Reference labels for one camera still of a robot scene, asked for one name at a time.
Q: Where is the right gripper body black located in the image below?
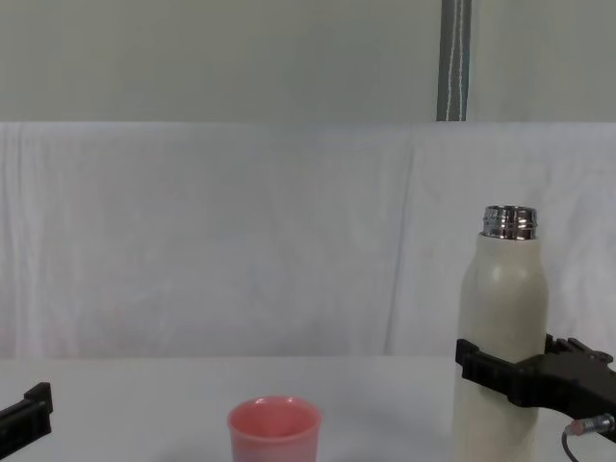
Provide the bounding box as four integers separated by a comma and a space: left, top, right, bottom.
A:
517, 353, 616, 445

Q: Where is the cream vacuum bottle steel neck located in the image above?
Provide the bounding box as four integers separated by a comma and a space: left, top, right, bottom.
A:
451, 204, 551, 462

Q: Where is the pink cup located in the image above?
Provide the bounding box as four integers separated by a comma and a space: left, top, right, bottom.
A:
226, 395, 322, 462

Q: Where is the white table cloth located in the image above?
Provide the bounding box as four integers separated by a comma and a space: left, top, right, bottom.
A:
0, 119, 616, 462

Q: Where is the white curtain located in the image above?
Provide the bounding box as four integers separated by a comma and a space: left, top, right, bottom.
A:
469, 0, 616, 124
0, 0, 444, 124

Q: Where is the thin dark cable silver plug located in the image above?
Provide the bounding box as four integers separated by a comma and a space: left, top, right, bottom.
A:
559, 413, 616, 462

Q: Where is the grey striped post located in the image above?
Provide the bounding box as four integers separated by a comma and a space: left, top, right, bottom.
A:
435, 0, 475, 123

